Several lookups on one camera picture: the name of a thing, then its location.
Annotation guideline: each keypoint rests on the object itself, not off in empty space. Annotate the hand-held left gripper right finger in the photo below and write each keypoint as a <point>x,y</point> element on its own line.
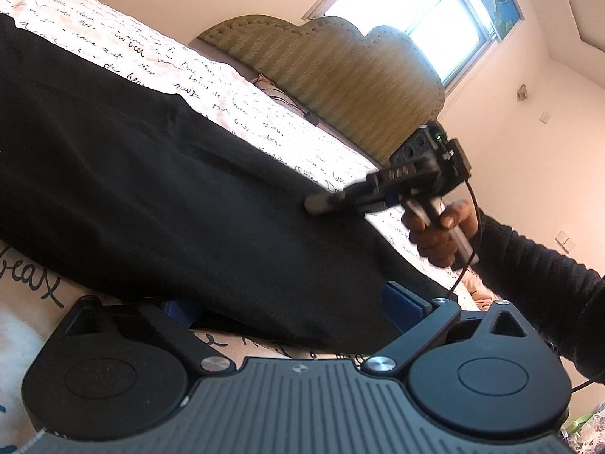
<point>404,306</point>

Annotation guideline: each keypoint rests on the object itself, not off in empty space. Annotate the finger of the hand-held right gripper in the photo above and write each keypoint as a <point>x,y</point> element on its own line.
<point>326,201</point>

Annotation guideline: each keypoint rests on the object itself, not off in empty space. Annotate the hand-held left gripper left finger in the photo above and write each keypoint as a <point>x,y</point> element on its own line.
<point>180,313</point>

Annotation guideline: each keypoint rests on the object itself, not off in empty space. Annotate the black pants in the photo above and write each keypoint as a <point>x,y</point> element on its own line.
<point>142,175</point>

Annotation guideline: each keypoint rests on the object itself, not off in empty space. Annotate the person's right forearm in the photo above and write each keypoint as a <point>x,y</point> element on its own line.
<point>543,293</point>

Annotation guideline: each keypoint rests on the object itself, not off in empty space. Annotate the person's right hand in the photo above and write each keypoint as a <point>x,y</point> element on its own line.
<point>432,241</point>

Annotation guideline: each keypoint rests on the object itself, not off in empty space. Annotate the brown patterned pillow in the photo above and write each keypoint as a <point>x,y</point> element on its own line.
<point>267,86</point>

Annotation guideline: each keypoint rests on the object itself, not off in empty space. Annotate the green upholstered headboard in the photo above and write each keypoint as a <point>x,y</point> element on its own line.
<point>331,71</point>

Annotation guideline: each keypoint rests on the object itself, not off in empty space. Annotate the floral cloth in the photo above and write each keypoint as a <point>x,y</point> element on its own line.
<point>591,428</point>

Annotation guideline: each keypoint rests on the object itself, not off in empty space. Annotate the white script-printed bed sheet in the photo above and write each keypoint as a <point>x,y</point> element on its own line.
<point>94,23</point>

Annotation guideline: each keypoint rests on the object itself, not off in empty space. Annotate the small wall hook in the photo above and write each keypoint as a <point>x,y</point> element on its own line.
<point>522,92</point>

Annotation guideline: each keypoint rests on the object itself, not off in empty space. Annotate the white wall switch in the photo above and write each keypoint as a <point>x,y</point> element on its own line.
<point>565,241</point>
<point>546,117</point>

